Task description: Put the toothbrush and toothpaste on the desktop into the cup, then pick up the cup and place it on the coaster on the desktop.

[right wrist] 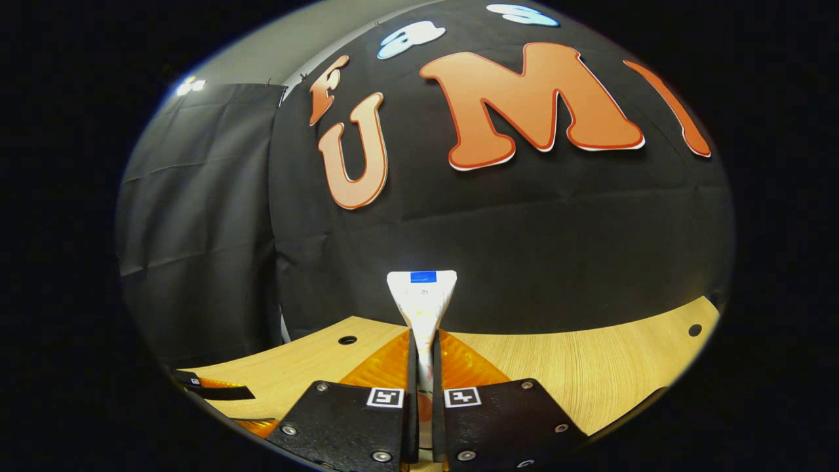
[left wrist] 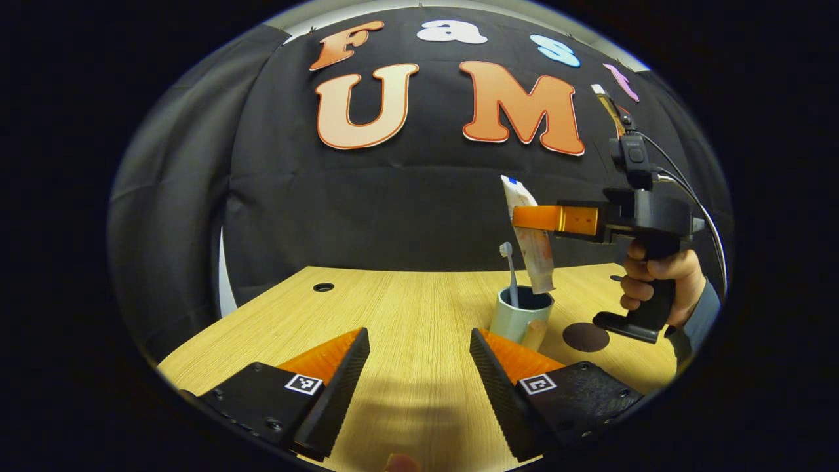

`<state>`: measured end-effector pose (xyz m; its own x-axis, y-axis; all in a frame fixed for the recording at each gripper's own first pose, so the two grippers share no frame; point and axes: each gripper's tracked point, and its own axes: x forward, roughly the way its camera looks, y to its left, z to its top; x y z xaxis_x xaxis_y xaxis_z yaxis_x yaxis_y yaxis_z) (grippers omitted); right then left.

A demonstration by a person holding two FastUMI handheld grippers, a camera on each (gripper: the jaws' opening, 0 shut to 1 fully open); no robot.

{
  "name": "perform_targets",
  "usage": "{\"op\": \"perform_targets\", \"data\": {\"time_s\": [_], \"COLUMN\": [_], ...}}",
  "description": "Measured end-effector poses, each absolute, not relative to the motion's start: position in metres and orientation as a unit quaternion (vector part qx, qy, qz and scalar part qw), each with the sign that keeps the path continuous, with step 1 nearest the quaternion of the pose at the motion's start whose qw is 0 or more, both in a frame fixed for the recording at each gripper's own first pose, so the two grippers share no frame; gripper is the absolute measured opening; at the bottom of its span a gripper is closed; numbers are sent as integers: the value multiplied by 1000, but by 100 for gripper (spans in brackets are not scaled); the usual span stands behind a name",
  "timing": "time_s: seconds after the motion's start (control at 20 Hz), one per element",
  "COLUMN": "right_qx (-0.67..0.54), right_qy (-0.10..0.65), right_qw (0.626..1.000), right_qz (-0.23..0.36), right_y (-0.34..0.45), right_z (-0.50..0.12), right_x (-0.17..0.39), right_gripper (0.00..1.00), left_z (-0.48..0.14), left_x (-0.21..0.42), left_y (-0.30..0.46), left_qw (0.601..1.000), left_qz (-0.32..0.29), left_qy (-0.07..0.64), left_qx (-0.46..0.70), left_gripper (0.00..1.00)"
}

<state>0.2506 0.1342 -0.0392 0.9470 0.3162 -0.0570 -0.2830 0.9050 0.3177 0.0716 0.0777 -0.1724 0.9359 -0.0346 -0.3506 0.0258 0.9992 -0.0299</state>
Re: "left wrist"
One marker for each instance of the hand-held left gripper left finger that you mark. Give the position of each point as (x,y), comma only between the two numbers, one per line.
(334,393)

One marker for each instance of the light blue toothbrush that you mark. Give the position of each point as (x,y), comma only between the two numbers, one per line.
(511,275)

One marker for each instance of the black backdrop cloth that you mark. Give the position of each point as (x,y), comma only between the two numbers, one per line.
(393,210)

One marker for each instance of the dark brown round coaster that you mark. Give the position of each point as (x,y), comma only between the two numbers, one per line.
(585,337)

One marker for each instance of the wooden desktop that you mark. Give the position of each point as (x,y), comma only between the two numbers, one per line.
(413,314)

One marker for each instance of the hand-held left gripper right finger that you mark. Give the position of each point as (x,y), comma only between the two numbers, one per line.
(501,393)

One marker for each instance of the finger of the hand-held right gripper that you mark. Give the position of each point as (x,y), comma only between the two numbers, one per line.
(557,219)

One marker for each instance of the white toothpaste tube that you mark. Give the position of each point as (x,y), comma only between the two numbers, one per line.
(537,255)

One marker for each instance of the light blue cup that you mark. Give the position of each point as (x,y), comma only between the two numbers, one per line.
(508,324)

